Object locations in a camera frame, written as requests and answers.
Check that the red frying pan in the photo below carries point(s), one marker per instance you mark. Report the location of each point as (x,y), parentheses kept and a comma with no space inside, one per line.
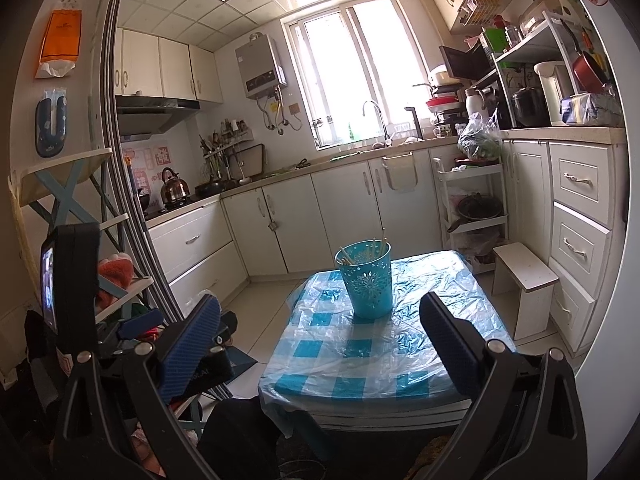
(587,72)

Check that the green box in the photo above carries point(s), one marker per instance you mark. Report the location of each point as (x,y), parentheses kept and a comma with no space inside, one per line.
(495,40)

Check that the dish rack with red bowls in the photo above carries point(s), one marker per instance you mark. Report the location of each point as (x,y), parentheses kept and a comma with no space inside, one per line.
(442,102)

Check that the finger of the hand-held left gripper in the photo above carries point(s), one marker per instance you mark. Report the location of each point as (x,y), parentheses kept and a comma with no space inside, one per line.
(220,365)
(140,325)

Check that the steel kettle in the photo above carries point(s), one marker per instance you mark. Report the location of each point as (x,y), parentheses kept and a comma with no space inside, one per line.
(175,190)

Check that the orange plush toy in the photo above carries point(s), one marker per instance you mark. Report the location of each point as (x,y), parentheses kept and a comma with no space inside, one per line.
(115,272)

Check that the white counter shelf unit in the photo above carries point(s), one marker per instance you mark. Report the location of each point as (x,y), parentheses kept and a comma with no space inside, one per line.
(525,42)

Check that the blue snack bag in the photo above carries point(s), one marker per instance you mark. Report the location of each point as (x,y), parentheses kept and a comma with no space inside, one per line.
(590,110)

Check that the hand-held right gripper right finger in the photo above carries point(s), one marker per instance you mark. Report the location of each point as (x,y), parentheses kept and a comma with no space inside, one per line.
(450,345)

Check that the black countertop stand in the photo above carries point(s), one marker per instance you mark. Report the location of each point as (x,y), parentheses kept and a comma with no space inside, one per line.
(415,122)

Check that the white stove drawer cabinet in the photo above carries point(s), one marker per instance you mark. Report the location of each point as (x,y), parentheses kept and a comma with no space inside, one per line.
(195,255)

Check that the grey sliding door frame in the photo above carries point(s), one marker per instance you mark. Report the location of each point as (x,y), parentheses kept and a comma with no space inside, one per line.
(107,110)

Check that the white trolley rack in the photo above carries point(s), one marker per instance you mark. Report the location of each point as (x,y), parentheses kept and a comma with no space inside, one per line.
(440,185)

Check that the yellow patterned slipper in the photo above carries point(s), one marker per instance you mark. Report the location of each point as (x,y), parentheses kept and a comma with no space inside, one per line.
(432,455)

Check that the grey wall water heater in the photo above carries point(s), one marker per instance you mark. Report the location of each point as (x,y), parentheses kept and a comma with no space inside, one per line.
(260,67)

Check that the white sink base cabinet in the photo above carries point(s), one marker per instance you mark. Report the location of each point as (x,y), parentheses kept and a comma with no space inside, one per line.
(300,220)

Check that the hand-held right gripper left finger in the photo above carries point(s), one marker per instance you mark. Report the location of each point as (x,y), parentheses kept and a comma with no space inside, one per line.
(192,345)

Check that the white wall cabinets above hood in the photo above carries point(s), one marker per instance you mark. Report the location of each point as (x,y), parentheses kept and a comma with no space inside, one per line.
(170,67)

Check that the black wok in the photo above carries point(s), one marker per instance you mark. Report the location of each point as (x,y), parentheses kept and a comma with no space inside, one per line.
(212,187)

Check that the white thermos flask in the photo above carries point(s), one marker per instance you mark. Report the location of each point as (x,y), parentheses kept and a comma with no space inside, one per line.
(472,105)

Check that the bundle of wooden chopsticks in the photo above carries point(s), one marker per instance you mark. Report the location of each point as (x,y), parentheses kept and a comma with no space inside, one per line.
(346,256)

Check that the wall utensil rack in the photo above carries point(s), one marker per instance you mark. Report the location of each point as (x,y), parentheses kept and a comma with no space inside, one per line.
(225,147)

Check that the kitchen window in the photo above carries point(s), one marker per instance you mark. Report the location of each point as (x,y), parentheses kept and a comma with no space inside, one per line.
(350,70)

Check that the low table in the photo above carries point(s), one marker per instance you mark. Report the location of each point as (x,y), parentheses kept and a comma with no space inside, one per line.
(380,412)

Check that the teal perforated plastic basket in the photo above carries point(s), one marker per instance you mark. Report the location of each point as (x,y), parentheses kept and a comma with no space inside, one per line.
(367,285)

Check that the white refrigerator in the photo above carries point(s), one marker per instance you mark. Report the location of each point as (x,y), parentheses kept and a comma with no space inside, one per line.
(625,85)

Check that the black cooking pot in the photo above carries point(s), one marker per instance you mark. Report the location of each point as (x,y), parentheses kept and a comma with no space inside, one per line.
(527,107)

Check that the cream rack with blue braces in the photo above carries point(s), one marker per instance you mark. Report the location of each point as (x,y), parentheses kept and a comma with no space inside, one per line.
(65,162)

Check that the pink wall poster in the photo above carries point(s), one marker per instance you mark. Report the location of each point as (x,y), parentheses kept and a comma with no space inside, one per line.
(155,157)

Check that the white step stool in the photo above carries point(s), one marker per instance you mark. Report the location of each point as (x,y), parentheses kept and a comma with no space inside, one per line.
(525,265)

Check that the dark framed tray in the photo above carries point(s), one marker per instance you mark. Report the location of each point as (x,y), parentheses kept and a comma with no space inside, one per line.
(252,160)

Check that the bag of green vegetables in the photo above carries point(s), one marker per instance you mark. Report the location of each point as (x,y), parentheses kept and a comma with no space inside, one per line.
(477,142)

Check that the blue checked plastic tablecloth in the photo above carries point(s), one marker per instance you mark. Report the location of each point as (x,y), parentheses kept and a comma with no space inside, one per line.
(350,360)

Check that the white counter drawer cabinet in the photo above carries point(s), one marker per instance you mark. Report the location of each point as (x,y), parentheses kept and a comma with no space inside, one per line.
(580,230)

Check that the black pan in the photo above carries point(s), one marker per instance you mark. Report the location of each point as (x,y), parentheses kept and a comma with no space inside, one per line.
(477,207)

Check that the white door-hung bin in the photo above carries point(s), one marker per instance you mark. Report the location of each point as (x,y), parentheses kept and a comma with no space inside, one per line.
(400,175)

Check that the blue u-shaped packaged item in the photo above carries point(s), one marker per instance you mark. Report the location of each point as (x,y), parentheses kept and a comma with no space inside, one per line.
(50,147)

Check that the steel sink faucet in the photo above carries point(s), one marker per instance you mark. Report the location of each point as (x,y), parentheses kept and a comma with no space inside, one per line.
(386,132)

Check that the black range hood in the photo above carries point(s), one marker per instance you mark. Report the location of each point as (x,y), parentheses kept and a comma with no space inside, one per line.
(150,115)

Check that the person's leg in black trousers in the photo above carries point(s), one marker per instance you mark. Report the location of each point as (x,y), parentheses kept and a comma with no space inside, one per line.
(235,440)

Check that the white electric thermo pot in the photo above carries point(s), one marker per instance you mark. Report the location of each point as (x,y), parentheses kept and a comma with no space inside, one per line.
(552,95)

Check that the floral plastic bag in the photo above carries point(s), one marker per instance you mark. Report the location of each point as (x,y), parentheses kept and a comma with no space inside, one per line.
(196,304)

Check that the green bottle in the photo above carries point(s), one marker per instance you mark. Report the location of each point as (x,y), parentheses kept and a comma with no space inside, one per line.
(351,132)

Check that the black microwave oven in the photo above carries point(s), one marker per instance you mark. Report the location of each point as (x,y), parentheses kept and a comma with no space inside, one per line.
(465,62)

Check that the orange paper bag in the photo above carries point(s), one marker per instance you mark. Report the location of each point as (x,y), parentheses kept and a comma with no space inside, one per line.
(60,35)

